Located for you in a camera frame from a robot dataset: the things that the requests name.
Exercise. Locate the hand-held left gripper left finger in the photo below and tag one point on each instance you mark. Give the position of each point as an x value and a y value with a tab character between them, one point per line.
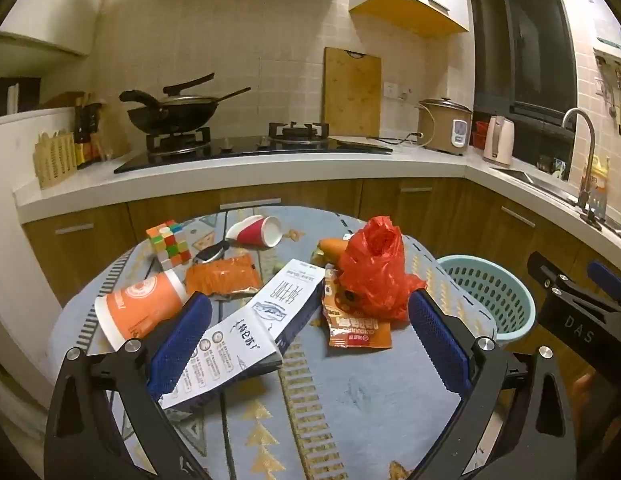
180	342

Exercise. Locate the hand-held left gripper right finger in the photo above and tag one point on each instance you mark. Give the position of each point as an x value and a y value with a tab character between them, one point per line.
438	345

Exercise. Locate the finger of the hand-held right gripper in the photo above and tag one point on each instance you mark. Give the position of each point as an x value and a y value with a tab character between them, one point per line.
608	280
575	320

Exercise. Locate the orange paper cup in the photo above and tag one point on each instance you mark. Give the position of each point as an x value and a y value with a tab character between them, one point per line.
135	305

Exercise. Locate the teal plastic basket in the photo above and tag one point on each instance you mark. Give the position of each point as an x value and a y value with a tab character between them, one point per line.
485	290

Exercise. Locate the plain orange snack packet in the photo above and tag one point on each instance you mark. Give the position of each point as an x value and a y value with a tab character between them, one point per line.
218	275

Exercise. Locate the printed orange snack wrapper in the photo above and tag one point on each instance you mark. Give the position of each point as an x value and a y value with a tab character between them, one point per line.
358	332

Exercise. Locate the white printed paper box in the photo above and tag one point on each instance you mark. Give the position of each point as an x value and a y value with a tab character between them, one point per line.
270	310

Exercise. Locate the red plastic bag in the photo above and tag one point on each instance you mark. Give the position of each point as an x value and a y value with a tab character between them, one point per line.
375	270

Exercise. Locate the red white paper cup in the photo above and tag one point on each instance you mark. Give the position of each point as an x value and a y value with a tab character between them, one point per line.
253	234

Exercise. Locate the person's right hand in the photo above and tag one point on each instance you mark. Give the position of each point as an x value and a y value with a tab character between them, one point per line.
584	392

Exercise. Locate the orange dish soap bottle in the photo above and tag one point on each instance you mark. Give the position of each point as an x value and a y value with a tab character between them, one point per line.
599	185

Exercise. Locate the colourful puzzle cube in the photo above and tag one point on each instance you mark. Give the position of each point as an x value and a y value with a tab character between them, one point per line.
168	242

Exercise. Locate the patterned blue tablecloth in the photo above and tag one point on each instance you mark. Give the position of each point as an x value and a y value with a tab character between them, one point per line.
340	400

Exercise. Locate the steel sink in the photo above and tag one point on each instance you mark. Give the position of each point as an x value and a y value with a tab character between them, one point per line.
540	182

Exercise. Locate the metal faucet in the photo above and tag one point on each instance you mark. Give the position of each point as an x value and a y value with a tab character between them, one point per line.
588	160

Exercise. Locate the carrot piece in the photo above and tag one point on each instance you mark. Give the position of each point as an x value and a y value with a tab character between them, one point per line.
333	249

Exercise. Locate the white electric kettle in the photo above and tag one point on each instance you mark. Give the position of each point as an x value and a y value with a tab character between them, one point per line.
498	142

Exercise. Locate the wooden base cabinets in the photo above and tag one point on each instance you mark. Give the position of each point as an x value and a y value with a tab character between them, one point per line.
315	195

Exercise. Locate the black gas stove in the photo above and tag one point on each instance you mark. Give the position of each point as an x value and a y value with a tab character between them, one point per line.
250	152

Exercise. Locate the white kitchen counter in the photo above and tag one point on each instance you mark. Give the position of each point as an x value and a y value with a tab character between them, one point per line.
290	172

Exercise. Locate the yellow red seasoning box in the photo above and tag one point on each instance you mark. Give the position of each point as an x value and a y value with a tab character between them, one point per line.
93	154

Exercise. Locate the beige rice cooker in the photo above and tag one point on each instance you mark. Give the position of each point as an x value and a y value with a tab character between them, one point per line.
440	127

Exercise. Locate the woven bamboo basket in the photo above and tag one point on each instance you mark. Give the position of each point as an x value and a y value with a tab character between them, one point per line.
55	160

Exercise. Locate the black wok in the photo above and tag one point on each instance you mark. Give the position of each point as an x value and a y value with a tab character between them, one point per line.
170	115

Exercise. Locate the sauce bottles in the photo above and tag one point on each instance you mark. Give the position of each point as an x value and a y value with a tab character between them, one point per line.
88	122

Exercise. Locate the glass wok lid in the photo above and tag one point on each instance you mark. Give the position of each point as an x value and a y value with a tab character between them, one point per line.
185	99

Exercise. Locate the dark window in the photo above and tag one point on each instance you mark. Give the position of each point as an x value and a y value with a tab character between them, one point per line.
525	45

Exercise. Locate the black spatula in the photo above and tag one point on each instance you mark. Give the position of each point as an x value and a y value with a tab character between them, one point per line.
233	94

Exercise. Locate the white appliance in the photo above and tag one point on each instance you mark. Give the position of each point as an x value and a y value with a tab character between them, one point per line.
25	135

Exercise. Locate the wooden cutting board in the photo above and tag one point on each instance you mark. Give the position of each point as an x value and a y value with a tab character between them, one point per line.
351	92

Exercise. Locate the brown cardboard box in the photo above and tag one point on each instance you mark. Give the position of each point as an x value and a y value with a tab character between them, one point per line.
65	100

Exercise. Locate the wall utensil rack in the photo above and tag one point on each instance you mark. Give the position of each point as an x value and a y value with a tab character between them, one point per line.
615	90

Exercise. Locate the white wall socket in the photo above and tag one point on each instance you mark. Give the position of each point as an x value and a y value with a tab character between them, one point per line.
394	91

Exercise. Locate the wall poster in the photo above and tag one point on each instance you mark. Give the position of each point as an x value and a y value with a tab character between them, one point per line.
598	0

